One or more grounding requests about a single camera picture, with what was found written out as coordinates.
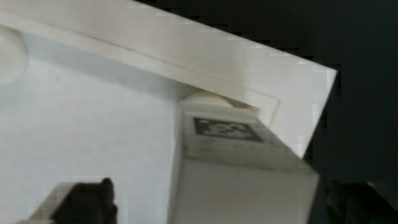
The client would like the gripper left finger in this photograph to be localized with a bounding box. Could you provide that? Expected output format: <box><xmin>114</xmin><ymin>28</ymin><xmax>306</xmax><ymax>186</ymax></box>
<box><xmin>20</xmin><ymin>178</ymin><xmax>118</xmax><ymax>224</ymax></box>

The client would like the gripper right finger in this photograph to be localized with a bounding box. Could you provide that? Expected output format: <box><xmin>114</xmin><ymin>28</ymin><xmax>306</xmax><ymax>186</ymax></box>
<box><xmin>327</xmin><ymin>182</ymin><xmax>398</xmax><ymax>224</ymax></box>

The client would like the white leg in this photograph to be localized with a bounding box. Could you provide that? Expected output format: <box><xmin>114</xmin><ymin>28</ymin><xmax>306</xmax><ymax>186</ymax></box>
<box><xmin>167</xmin><ymin>92</ymin><xmax>318</xmax><ymax>224</ymax></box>

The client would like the white square tabletop part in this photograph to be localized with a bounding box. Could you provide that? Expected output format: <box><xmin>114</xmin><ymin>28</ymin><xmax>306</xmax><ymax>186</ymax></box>
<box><xmin>0</xmin><ymin>0</ymin><xmax>336</xmax><ymax>224</ymax></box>

